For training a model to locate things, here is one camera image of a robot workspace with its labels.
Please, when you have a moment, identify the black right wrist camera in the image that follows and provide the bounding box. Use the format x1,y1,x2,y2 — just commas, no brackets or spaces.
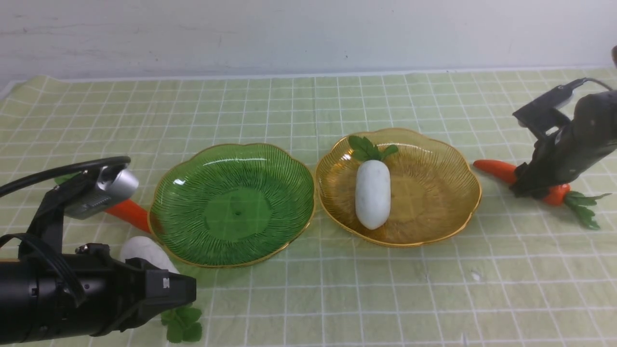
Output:
513,85,574,141

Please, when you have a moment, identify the amber glass plate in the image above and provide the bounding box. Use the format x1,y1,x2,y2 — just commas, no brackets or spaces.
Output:
315,128,482,248

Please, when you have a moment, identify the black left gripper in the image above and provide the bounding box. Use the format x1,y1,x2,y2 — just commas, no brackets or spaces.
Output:
29,243,197,338

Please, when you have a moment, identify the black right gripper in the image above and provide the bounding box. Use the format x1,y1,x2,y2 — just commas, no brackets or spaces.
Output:
510,123,603,197

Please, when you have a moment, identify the black left camera cable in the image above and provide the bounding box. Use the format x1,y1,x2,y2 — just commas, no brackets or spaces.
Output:
0,156,131,197

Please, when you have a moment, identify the black camera cable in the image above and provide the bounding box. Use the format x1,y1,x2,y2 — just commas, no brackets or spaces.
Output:
566,77,615,93
0,156,131,197

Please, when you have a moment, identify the orange toy carrot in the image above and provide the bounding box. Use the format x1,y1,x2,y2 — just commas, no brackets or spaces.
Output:
65,169,149,233
472,160,611,230

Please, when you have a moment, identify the green glass plate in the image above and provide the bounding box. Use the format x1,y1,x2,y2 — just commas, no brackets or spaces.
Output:
148,143,317,268

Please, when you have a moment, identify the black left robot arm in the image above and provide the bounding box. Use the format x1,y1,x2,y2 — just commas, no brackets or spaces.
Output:
0,243,197,345

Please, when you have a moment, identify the green checked tablecloth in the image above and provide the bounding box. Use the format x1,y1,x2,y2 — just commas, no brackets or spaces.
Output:
0,69,616,347

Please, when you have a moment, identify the black right camera cable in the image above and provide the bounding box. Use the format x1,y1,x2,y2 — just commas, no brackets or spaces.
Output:
566,77,615,93

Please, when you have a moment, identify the white toy radish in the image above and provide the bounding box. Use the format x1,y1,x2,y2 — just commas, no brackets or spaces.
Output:
120,236,203,344
348,135,399,230

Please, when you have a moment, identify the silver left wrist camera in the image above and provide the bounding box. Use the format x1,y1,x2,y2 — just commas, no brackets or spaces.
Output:
54,165,139,220

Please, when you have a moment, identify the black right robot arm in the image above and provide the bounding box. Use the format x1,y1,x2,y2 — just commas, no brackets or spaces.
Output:
510,91,616,198

